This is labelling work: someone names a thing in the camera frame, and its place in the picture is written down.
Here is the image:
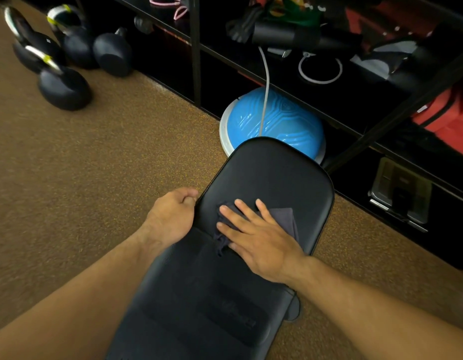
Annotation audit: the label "person's right hand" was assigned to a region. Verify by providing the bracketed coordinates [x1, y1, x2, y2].
[215, 198, 307, 286]

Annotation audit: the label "person's left hand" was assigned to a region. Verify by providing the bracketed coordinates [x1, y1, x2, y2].
[139, 187, 199, 247]

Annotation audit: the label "dark grey cleaning cloth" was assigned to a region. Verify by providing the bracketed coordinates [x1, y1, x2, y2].
[212, 201, 301, 258]

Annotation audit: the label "black padded workout bench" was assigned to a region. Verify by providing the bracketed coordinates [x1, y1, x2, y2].
[105, 136, 336, 360]

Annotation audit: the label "person's left forearm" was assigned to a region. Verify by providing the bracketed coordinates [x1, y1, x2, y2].
[0, 230, 169, 360]

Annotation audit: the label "person's right forearm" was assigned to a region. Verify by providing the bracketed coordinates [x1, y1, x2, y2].
[287, 256, 463, 360]

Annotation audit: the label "blue balance trainer dome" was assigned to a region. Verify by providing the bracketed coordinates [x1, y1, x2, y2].
[219, 86, 327, 165]

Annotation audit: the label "black storage shelf rack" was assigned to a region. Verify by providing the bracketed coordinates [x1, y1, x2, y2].
[103, 0, 463, 271]

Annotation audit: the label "dark round weight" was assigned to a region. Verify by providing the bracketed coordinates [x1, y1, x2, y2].
[133, 16, 154, 35]

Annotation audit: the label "black and white pouch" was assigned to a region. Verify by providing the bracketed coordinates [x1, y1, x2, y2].
[349, 39, 420, 81]

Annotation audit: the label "black foam roller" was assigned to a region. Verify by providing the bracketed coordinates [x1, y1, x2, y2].
[252, 20, 352, 51]

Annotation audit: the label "pink band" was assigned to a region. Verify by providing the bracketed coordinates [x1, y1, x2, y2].
[148, 0, 189, 21]

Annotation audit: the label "red bag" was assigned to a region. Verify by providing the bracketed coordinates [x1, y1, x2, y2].
[410, 85, 463, 160]

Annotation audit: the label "green yellow red fabric item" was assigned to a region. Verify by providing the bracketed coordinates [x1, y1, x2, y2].
[253, 0, 326, 27]

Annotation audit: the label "white hanging cord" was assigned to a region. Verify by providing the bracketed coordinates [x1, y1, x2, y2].
[258, 46, 271, 138]

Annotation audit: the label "white cord ring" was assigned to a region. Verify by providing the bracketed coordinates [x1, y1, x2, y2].
[297, 52, 344, 85]

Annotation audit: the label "black bundled straps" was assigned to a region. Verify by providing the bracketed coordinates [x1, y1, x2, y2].
[225, 5, 266, 44]

